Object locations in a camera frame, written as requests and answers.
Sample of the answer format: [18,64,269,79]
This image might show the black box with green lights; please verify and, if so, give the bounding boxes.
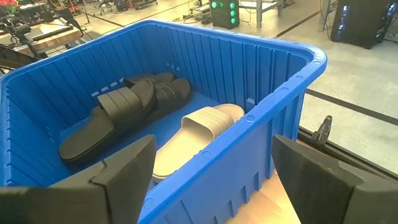
[210,0,240,30]

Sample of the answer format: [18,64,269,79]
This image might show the red flowers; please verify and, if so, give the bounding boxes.
[0,0,19,15]

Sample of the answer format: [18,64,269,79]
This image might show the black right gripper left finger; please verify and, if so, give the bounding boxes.
[0,134,157,224]

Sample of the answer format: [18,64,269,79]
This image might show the black table edge rail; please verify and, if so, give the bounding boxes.
[297,126,398,183]

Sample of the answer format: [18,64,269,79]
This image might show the black table clamp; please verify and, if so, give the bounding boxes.
[312,115,333,146]

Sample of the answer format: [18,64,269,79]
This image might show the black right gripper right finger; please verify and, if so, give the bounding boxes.
[272,134,398,224]

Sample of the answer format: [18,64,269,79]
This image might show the wooden background workbench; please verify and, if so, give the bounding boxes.
[0,22,82,57]

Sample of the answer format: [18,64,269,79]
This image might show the large blue plastic bin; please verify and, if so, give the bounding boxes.
[0,19,328,224]

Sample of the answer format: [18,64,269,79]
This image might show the black computer tower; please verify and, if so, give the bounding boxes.
[330,0,391,50]

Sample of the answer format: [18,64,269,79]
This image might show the black foam slide sandal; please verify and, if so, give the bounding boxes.
[58,78,158,166]
[123,72,193,125]

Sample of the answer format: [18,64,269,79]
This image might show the beige foam slide sandal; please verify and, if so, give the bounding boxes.
[152,103,246,184]

